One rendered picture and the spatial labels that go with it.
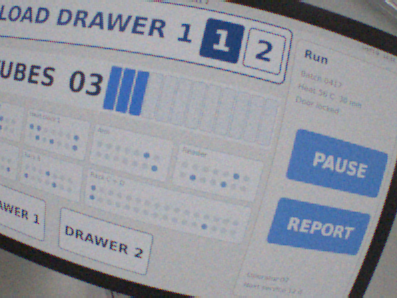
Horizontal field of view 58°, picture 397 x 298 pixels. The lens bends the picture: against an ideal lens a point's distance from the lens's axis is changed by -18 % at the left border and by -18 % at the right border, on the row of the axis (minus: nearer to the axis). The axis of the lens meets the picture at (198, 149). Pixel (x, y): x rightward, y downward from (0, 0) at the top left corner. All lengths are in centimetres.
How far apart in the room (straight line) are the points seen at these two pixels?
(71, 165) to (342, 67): 26
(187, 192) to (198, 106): 7
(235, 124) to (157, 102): 6
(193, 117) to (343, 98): 13
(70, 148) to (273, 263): 21
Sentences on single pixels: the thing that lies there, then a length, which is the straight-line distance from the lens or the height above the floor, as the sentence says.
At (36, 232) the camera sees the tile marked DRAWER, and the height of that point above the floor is 99.
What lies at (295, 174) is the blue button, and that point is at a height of 108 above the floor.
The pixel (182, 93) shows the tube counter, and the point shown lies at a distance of 34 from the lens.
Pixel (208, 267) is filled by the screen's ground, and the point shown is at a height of 101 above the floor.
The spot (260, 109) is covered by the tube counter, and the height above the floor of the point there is 112.
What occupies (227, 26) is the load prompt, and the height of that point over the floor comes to 117.
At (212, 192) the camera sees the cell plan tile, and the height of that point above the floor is 106.
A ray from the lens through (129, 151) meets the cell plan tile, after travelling 35.
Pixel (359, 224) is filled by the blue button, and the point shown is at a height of 106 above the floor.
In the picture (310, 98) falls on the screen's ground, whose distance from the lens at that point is 35.
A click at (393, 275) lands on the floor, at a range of 177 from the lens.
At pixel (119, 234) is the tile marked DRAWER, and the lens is 38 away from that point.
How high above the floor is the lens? 135
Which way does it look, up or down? 50 degrees down
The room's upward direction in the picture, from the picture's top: 11 degrees clockwise
